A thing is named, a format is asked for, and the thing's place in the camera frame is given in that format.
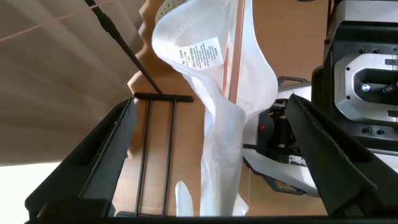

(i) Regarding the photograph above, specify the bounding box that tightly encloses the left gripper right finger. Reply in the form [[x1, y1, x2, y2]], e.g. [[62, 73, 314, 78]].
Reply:
[[284, 94, 398, 217]]

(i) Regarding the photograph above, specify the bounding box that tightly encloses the white laundry basket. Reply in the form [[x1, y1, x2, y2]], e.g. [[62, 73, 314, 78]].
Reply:
[[154, 0, 189, 23]]

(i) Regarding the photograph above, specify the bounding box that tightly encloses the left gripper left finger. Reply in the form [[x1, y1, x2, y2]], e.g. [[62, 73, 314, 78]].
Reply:
[[24, 98, 138, 218]]

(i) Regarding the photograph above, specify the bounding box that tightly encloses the black clothes rack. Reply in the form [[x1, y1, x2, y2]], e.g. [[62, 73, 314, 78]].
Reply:
[[83, 0, 195, 218]]

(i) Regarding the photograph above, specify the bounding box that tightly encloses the white printed t-shirt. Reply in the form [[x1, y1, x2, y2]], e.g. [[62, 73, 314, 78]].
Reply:
[[151, 0, 279, 218]]

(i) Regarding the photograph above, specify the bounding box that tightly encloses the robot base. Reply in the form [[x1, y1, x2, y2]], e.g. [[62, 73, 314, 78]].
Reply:
[[241, 0, 398, 198]]

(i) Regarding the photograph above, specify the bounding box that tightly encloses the pink clothes hanger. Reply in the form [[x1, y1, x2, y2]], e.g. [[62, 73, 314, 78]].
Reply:
[[0, 0, 113, 44], [221, 0, 246, 105]]

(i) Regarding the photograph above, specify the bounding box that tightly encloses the beige curtain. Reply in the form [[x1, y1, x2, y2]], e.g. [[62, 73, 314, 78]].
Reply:
[[0, 0, 147, 166]]

